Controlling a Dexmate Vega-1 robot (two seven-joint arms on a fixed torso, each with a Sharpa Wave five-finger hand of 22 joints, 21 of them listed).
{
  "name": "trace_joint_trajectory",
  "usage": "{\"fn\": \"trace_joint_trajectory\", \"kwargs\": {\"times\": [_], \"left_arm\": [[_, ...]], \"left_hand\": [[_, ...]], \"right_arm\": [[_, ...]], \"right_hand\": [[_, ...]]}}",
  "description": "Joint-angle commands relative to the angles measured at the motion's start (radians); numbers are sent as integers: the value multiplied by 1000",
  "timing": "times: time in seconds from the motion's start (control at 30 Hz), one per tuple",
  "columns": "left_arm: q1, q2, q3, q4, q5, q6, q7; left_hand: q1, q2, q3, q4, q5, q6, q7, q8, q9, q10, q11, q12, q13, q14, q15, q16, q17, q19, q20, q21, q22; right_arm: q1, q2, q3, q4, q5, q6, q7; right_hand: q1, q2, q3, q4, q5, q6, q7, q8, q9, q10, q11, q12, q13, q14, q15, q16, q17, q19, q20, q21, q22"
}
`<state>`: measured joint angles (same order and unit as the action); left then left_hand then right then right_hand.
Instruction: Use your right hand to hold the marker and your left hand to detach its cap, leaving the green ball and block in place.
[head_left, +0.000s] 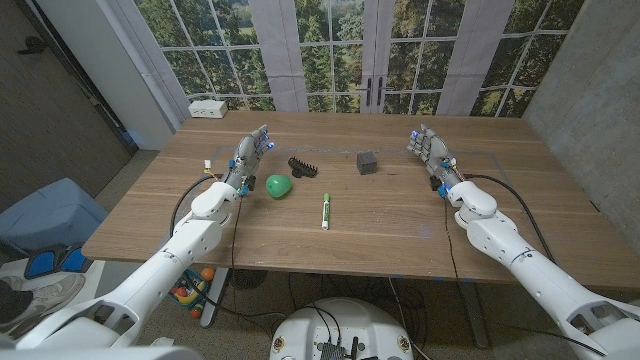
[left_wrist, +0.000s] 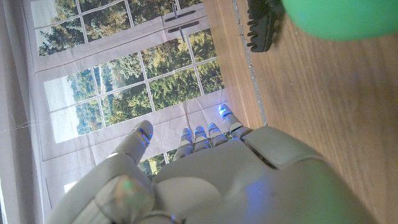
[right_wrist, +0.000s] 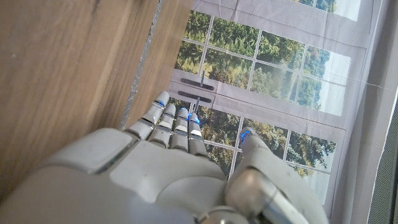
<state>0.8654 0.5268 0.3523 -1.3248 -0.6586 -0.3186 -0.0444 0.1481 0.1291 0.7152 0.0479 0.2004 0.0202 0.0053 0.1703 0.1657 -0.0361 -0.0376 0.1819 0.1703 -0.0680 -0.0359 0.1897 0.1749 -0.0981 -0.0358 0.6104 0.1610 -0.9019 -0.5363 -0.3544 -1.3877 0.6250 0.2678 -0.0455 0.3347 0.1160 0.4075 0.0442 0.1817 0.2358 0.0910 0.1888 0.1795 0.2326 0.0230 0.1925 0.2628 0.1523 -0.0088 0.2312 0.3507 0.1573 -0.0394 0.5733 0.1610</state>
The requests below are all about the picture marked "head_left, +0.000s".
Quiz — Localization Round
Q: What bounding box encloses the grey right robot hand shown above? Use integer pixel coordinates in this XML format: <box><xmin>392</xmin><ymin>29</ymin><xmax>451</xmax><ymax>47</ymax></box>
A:
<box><xmin>406</xmin><ymin>124</ymin><xmax>464</xmax><ymax>196</ymax></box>

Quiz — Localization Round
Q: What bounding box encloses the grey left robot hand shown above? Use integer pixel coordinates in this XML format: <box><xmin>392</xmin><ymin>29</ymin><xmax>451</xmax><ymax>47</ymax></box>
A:
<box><xmin>221</xmin><ymin>124</ymin><xmax>275</xmax><ymax>195</ymax></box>

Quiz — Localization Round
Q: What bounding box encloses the green ball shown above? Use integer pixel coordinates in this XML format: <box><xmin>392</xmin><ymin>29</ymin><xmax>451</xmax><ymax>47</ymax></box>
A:
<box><xmin>265</xmin><ymin>174</ymin><xmax>294</xmax><ymax>200</ymax></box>

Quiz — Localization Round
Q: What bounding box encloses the dark grey block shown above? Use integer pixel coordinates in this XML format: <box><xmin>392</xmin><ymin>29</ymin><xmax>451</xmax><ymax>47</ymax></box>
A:
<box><xmin>356</xmin><ymin>151</ymin><xmax>379</xmax><ymax>176</ymax></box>

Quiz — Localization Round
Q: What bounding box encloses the white power strip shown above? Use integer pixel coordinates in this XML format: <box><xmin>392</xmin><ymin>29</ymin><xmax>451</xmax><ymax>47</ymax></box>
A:
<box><xmin>188</xmin><ymin>99</ymin><xmax>229</xmax><ymax>120</ymax></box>

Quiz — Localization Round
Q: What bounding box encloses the black toothed hair clip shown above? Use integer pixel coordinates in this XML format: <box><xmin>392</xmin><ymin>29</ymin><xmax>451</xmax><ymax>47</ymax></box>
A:
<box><xmin>287</xmin><ymin>156</ymin><xmax>319</xmax><ymax>180</ymax></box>

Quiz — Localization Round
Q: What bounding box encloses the printed window forest backdrop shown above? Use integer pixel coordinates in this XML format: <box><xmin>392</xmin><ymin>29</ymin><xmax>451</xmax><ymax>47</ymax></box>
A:
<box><xmin>107</xmin><ymin>0</ymin><xmax>586</xmax><ymax>119</ymax></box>

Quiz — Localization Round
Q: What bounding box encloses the black round floor fan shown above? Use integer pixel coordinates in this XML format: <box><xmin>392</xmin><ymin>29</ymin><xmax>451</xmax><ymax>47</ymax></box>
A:
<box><xmin>228</xmin><ymin>268</ymin><xmax>269</xmax><ymax>291</ymax></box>

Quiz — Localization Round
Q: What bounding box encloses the white table leg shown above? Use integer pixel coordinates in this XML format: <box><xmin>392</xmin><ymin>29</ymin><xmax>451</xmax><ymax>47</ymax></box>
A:
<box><xmin>199</xmin><ymin>267</ymin><xmax>231</xmax><ymax>330</ymax></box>

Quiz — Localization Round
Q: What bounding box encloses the blue basket of toy fruit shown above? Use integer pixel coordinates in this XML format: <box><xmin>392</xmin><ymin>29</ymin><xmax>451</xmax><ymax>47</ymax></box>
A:
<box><xmin>167</xmin><ymin>267</ymin><xmax>216</xmax><ymax>320</ymax></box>

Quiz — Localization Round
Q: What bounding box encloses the grey table leg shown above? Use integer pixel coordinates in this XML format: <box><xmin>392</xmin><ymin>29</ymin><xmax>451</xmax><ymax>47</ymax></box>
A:
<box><xmin>457</xmin><ymin>279</ymin><xmax>491</xmax><ymax>350</ymax></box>

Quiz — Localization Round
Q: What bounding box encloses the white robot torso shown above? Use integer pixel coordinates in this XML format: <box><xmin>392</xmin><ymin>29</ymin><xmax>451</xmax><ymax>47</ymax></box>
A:
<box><xmin>269</xmin><ymin>297</ymin><xmax>415</xmax><ymax>360</ymax></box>

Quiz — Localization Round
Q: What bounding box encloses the grey white sneaker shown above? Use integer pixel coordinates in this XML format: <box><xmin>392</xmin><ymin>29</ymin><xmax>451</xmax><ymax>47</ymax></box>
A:
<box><xmin>0</xmin><ymin>273</ymin><xmax>86</xmax><ymax>336</ymax></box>

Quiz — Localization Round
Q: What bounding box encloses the dark trouser leg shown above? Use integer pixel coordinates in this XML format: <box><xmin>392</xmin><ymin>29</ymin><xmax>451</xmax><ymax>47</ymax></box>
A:
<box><xmin>0</xmin><ymin>279</ymin><xmax>34</xmax><ymax>324</ymax></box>

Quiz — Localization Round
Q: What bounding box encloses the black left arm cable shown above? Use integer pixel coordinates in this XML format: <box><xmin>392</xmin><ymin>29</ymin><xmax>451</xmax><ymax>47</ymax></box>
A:
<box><xmin>168</xmin><ymin>173</ymin><xmax>289</xmax><ymax>321</ymax></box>

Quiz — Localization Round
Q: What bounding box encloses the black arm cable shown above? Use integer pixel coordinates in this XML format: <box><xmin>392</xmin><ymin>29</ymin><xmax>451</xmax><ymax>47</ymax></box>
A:
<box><xmin>168</xmin><ymin>173</ymin><xmax>289</xmax><ymax>321</ymax></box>
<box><xmin>464</xmin><ymin>173</ymin><xmax>557</xmax><ymax>265</ymax></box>

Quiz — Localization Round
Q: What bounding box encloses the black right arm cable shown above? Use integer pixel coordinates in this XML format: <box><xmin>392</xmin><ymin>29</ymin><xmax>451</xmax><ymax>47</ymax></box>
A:
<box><xmin>464</xmin><ymin>173</ymin><xmax>557</xmax><ymax>265</ymax></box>

